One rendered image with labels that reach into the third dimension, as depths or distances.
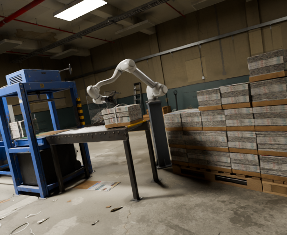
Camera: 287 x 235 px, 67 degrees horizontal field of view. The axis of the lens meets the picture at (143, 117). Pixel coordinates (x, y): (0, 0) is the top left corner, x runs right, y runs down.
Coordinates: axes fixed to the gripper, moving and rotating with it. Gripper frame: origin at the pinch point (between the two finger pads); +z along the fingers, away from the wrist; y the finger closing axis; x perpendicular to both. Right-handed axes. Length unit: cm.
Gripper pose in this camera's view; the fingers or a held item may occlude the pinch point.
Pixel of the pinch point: (120, 98)
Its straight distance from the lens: 262.2
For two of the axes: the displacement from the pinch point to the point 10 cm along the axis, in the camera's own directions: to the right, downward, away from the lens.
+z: 8.7, 0.0, -4.9
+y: 0.9, 9.9, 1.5
